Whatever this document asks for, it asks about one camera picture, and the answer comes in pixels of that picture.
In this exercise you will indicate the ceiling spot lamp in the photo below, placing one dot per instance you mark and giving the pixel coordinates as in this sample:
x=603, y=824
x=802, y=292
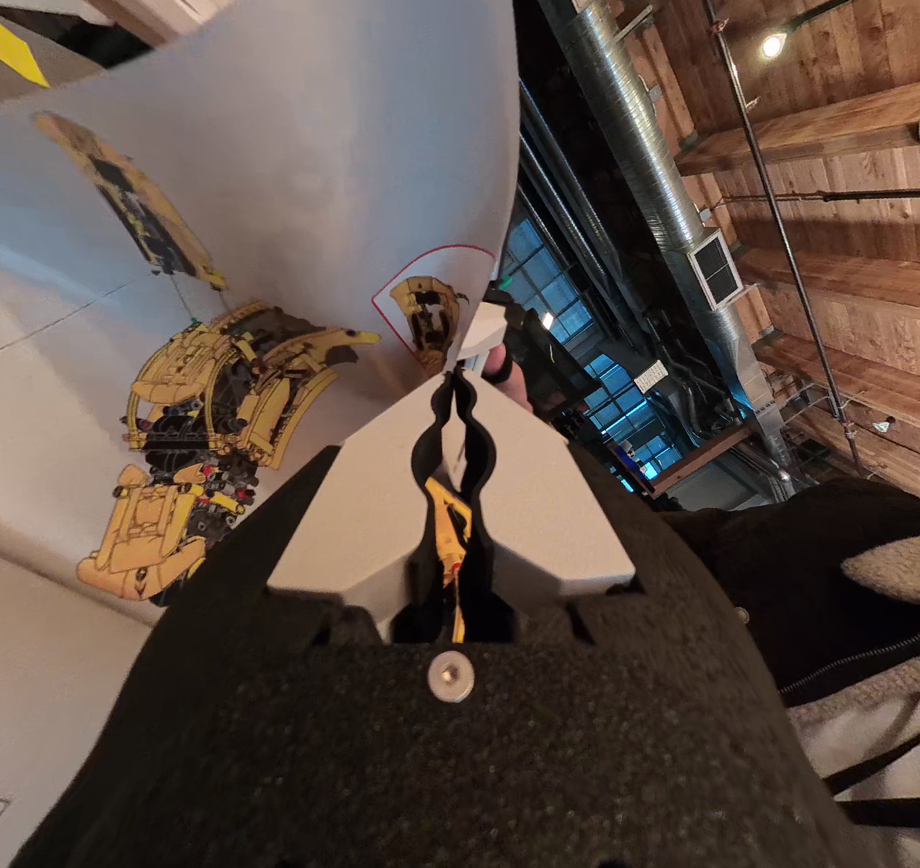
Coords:
x=773, y=44

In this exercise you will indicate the instruction booklet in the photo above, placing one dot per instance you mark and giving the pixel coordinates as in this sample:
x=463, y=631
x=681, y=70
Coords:
x=287, y=128

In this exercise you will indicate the silver ventilation duct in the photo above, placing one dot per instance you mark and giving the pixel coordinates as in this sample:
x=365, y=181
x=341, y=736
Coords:
x=647, y=164

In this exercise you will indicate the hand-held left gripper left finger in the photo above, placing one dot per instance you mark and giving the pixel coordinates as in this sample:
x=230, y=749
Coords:
x=352, y=516

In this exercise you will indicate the large paned window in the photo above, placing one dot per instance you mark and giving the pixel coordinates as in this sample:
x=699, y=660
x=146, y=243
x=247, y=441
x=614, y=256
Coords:
x=553, y=293

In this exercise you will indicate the yellow flat brick piece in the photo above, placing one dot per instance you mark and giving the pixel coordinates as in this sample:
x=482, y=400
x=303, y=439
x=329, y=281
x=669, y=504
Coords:
x=18, y=56

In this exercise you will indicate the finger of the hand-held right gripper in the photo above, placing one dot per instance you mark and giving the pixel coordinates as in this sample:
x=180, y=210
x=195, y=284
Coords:
x=485, y=333

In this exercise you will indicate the person's right hand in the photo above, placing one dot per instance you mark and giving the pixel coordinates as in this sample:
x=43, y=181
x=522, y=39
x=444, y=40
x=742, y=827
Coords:
x=523, y=397

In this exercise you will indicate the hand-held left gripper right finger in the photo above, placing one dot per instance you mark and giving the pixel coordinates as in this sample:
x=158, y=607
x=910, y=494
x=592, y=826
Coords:
x=553, y=516

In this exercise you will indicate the person's black cream-lined jacket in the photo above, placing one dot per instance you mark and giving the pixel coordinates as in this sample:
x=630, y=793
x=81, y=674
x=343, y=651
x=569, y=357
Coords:
x=790, y=580

